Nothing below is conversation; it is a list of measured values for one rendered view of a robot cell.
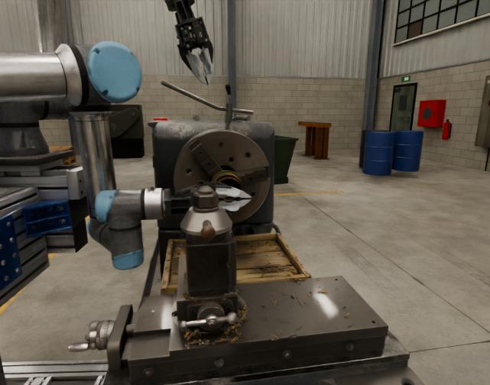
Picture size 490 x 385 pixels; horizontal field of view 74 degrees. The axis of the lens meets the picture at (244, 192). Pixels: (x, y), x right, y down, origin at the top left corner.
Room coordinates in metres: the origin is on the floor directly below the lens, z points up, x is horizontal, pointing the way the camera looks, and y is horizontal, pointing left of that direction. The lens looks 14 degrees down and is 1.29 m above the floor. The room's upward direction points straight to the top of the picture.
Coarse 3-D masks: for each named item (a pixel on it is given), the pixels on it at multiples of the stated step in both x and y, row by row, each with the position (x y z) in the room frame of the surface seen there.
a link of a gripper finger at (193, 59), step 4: (188, 56) 0.93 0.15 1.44; (192, 56) 0.93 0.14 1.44; (188, 60) 0.93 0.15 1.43; (192, 60) 0.91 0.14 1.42; (196, 60) 0.93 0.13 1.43; (192, 64) 0.93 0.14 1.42; (196, 64) 0.93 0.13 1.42; (192, 68) 0.93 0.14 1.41; (196, 68) 0.92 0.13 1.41; (192, 72) 0.94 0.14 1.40; (196, 72) 0.90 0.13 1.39; (200, 72) 0.93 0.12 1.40; (196, 76) 0.93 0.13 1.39; (200, 76) 0.93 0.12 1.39; (200, 80) 0.93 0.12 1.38; (204, 80) 0.93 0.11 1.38
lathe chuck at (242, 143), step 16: (208, 144) 1.02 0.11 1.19; (224, 144) 1.03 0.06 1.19; (240, 144) 1.04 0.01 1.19; (256, 144) 1.04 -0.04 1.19; (192, 160) 1.01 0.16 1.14; (224, 160) 1.03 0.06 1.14; (240, 160) 1.04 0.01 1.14; (256, 160) 1.04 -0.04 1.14; (176, 176) 1.00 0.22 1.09; (192, 176) 1.01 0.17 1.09; (208, 176) 1.02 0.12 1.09; (256, 192) 1.04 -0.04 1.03; (240, 208) 1.04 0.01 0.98; (256, 208) 1.04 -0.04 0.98
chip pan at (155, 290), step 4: (156, 264) 1.51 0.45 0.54; (156, 268) 1.47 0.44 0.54; (156, 272) 1.43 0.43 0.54; (156, 276) 1.39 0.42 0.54; (160, 276) 1.39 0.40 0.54; (156, 280) 1.35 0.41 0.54; (160, 280) 1.35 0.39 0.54; (152, 284) 1.31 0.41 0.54; (156, 284) 1.31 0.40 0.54; (160, 284) 1.31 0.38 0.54; (152, 288) 1.28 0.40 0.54; (156, 288) 1.28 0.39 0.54; (160, 288) 1.28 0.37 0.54; (152, 292) 1.25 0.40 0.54; (156, 292) 1.25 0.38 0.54; (160, 292) 1.25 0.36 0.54
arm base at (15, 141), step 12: (0, 132) 0.98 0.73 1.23; (12, 132) 0.98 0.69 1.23; (24, 132) 1.00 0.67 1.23; (36, 132) 1.03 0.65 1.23; (0, 144) 0.97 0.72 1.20; (12, 144) 0.97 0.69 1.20; (24, 144) 0.99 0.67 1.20; (36, 144) 1.01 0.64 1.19; (0, 156) 0.96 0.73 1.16; (12, 156) 0.96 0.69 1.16; (24, 156) 0.98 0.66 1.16
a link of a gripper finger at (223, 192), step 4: (216, 188) 0.79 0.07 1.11; (220, 188) 0.79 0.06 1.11; (224, 188) 0.79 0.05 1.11; (232, 188) 0.79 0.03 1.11; (220, 192) 0.77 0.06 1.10; (224, 192) 0.77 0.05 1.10; (228, 192) 0.77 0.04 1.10; (232, 192) 0.78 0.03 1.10; (236, 192) 0.78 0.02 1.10; (240, 192) 0.80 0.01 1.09; (244, 192) 0.80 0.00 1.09; (220, 196) 0.79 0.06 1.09; (224, 196) 0.79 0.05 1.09; (232, 196) 0.79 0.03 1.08; (236, 196) 0.80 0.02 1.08; (240, 196) 0.80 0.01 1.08; (244, 196) 0.80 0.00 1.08; (248, 196) 0.80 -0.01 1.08
